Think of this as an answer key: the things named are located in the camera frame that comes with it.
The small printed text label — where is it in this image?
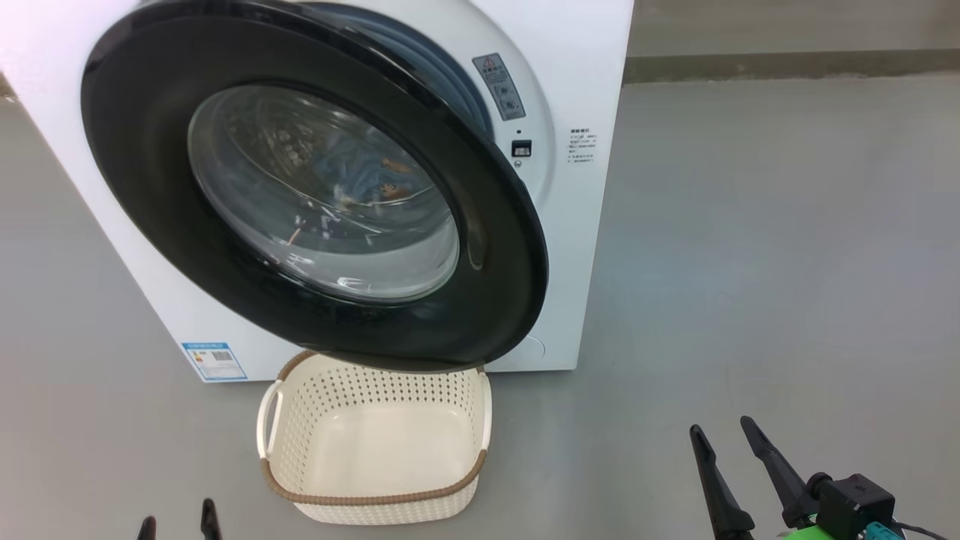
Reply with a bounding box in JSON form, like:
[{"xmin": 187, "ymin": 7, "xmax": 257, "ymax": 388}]
[{"xmin": 567, "ymin": 127, "xmax": 598, "ymax": 165}]

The grey rubber door gasket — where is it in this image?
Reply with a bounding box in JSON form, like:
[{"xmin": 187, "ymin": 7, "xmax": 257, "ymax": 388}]
[{"xmin": 306, "ymin": 3, "xmax": 497, "ymax": 140}]

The blue white energy label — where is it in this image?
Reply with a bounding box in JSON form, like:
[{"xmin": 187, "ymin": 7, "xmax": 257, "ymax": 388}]
[{"xmin": 181, "ymin": 342, "xmax": 248, "ymax": 383}]

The white front-load washing machine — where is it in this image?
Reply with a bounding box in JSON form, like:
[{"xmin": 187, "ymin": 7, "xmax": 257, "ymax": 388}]
[{"xmin": 0, "ymin": 0, "xmax": 635, "ymax": 384}]

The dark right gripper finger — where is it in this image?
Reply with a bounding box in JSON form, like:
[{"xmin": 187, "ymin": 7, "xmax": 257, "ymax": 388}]
[
  {"xmin": 689, "ymin": 424, "xmax": 756, "ymax": 540},
  {"xmin": 739, "ymin": 415, "xmax": 816, "ymax": 530}
]

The blue bear-print garment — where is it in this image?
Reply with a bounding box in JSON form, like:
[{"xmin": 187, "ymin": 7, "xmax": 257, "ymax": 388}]
[{"xmin": 310, "ymin": 141, "xmax": 418, "ymax": 212}]

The grey warning sticker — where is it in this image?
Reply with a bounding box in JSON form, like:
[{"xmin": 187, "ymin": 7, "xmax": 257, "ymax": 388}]
[{"xmin": 471, "ymin": 52, "xmax": 527, "ymax": 122}]

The black round glass washer door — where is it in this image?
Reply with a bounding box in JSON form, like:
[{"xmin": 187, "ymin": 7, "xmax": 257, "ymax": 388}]
[{"xmin": 80, "ymin": 0, "xmax": 549, "ymax": 374}]

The cream perforated laundry basket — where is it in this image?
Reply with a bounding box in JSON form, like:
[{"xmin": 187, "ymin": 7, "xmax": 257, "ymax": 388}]
[{"xmin": 256, "ymin": 349, "xmax": 494, "ymax": 527}]

